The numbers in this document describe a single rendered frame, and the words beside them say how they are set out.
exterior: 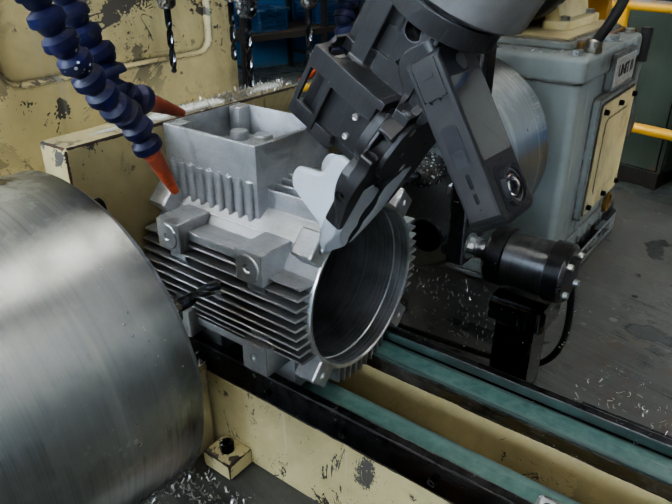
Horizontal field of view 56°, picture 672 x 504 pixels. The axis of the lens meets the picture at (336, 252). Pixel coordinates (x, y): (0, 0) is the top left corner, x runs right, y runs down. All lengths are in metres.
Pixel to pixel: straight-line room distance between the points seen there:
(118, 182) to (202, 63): 0.26
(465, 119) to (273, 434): 0.39
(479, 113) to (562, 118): 0.52
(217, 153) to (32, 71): 0.21
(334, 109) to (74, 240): 0.18
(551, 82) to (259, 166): 0.49
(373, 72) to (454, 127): 0.07
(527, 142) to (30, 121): 0.55
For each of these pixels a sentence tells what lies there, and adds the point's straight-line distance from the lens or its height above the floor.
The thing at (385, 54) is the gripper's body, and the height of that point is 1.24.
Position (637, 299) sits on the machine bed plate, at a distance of 1.08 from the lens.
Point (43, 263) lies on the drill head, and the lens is 0.38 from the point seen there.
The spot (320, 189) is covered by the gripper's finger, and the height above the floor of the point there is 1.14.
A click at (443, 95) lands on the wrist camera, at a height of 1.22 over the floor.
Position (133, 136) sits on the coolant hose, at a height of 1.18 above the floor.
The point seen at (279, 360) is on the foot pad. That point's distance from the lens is 0.58.
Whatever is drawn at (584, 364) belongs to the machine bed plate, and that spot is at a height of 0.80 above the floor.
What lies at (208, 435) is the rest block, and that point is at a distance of 0.72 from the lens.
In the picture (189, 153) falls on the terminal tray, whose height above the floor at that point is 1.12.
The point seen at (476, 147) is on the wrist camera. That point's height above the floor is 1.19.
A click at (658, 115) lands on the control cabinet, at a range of 3.85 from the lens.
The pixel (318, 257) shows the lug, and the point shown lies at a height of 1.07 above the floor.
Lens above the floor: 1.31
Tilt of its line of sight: 27 degrees down
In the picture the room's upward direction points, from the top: straight up
